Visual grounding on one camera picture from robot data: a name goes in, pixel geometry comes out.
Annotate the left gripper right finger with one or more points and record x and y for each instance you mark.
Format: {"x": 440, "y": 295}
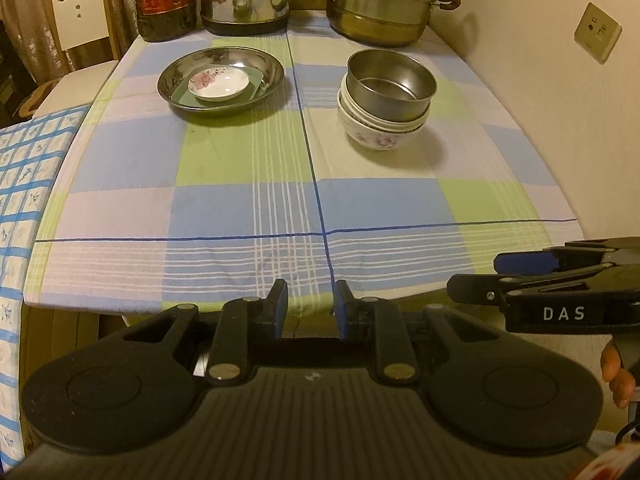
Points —
{"x": 405, "y": 345}

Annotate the cream plastic bowl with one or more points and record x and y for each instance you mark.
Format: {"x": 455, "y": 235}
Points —
{"x": 359, "y": 113}

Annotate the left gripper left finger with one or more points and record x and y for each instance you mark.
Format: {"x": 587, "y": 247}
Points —
{"x": 226, "y": 339}

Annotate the single wall socket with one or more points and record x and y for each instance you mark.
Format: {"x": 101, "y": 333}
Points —
{"x": 597, "y": 33}

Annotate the blue white patterned cloth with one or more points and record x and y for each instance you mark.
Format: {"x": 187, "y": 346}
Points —
{"x": 32, "y": 152}

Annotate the white floral ceramic bowl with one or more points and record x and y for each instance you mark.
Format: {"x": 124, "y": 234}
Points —
{"x": 373, "y": 138}

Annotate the small floral saucer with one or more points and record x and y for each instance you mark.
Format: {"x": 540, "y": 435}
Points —
{"x": 218, "y": 83}

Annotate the white wooden chair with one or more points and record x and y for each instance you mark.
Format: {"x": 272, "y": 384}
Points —
{"x": 77, "y": 23}

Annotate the plaid tablecloth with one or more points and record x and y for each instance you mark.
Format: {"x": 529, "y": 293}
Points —
{"x": 151, "y": 209}

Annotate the stainless steel bowl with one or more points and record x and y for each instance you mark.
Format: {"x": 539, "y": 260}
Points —
{"x": 390, "y": 85}

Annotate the steel oval plate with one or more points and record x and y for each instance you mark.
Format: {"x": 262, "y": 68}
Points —
{"x": 175, "y": 72}

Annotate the right human hand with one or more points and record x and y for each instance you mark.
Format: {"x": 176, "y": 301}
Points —
{"x": 620, "y": 381}

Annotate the green square plastic plate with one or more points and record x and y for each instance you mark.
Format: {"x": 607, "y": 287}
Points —
{"x": 184, "y": 97}

